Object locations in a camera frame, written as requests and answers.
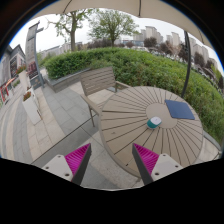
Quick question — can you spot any tall grey sign pylon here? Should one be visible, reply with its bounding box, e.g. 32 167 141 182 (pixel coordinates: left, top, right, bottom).
25 23 44 89

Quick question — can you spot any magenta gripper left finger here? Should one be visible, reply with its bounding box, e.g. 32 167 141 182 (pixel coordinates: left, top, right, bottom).
42 142 93 186

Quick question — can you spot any trimmed green hedge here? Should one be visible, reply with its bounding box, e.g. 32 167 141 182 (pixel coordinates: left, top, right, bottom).
44 48 224 143

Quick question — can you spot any beige slatted patio chair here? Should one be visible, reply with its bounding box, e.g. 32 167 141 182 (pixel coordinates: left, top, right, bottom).
79 66 132 128

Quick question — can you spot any dark umbrella pole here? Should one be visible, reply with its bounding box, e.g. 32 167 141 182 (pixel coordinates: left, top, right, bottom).
181 30 191 98

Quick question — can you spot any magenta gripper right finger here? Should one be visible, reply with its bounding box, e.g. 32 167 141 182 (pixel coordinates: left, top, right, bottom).
131 142 184 186

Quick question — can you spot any white and teal computer mouse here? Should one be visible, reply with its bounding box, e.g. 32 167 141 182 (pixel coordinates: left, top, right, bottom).
147 117 162 129

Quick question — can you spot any dark blue mouse pad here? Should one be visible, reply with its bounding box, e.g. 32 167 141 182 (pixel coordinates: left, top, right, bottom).
165 100 195 120

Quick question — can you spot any beige patio umbrella canopy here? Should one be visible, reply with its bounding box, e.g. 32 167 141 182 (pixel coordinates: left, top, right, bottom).
34 0 212 48

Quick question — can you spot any white planter with flowers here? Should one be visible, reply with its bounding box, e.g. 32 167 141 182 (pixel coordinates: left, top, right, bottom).
22 89 42 125

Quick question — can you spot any round slatted outdoor table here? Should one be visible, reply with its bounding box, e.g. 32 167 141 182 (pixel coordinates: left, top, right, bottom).
99 86 203 176

